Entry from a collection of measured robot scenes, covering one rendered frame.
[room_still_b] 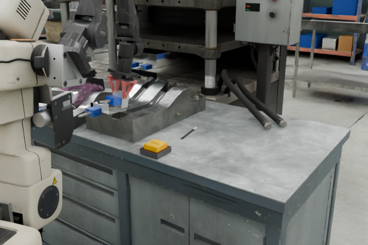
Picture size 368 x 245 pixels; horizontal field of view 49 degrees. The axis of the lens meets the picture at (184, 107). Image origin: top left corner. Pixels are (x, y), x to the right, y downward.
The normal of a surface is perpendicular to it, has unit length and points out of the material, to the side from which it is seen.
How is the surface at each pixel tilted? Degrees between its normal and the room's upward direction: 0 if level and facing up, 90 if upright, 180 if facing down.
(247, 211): 90
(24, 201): 82
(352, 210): 0
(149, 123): 90
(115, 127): 90
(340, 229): 0
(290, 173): 0
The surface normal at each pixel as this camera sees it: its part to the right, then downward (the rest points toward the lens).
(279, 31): -0.58, 0.25
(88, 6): -0.25, 0.00
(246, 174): 0.00, -0.95
